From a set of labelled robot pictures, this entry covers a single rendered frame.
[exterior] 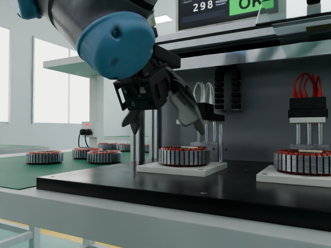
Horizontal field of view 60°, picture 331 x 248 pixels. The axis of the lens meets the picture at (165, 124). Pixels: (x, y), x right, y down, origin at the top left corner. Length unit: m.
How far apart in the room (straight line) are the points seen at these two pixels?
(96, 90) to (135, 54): 1.39
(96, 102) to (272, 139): 1.11
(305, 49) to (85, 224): 0.54
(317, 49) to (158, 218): 0.48
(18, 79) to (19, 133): 0.96
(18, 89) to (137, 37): 5.53
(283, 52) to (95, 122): 1.18
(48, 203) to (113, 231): 0.13
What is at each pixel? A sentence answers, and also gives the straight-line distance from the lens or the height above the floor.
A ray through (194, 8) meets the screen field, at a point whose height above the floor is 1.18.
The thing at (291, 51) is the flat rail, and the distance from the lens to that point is 0.69.
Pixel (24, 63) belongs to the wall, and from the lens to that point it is 5.95.
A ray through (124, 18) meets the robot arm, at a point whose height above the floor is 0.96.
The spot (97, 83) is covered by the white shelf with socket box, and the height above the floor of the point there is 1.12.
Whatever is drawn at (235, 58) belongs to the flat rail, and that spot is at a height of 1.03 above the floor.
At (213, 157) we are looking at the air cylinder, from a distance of 0.74.
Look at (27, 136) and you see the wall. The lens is 5.87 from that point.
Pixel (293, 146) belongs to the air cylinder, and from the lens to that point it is 0.70.
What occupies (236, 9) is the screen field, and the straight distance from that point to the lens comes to 0.78.
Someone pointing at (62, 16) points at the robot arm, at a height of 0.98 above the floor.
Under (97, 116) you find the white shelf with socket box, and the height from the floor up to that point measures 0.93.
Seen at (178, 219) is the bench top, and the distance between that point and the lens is 0.37.
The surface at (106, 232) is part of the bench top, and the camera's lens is 0.43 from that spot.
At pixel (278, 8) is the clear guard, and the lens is 0.48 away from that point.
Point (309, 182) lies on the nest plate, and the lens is 0.51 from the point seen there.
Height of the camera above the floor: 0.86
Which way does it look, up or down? 1 degrees up
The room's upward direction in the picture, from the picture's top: straight up
